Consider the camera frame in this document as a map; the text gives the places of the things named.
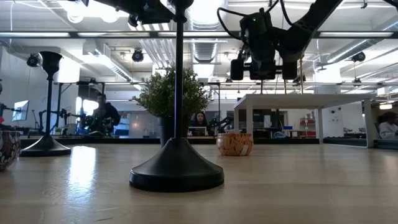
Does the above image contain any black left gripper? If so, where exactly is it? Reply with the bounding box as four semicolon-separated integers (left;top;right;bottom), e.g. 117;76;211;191
127;0;175;28

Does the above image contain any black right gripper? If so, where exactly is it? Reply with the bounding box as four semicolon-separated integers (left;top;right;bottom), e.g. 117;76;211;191
229;37;299;81

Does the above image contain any orange patterned candle tin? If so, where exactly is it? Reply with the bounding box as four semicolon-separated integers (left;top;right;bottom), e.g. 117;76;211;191
216;133;254;157

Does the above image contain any black candlestick holder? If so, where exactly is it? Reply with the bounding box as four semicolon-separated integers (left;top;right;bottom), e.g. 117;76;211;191
19;50;72;157
129;0;225;193

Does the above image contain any dark floral candle tin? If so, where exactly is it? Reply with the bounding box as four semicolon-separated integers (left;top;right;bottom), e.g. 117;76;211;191
0;129;22;171

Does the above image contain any black overhead crossbar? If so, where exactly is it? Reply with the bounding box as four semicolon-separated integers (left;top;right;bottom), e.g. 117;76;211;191
0;30;398;39

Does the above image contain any white perforated metal shelf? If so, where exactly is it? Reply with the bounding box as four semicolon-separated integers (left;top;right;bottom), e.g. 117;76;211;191
233;93;379;149

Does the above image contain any black round ceiling spotlight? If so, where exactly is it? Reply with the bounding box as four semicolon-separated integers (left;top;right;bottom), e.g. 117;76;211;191
26;53;43;68
351;51;367;63
131;49;145;63

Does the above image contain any red storage shelf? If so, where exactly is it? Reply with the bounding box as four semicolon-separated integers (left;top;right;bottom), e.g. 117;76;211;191
300;117;318;138

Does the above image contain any person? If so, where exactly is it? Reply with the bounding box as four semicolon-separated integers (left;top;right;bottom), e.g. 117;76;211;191
88;92;121;137
189;111;215;137
376;111;398;140

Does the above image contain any white round pillar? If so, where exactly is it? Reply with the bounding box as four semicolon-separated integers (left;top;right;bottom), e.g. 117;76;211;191
313;71;345;139

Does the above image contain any artificial plant in black pot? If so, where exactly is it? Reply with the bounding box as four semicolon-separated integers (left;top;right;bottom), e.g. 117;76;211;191
132;65;212;147

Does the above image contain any white laptop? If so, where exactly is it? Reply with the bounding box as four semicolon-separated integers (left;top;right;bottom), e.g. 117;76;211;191
187;126;209;137

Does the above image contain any computer monitor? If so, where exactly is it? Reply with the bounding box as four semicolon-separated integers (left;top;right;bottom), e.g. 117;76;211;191
11;100;30;123

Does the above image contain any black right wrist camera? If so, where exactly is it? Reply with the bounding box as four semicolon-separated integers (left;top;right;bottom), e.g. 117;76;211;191
239;7;274;41

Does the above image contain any silver ventilation duct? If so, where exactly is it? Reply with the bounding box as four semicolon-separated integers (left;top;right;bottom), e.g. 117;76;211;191
186;0;224;65
323;15;398;65

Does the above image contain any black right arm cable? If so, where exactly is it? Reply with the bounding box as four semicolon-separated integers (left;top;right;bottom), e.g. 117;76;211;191
216;0;295;41

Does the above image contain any black aluminium table frame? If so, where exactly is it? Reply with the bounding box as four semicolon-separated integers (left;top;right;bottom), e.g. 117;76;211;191
18;136;398;150

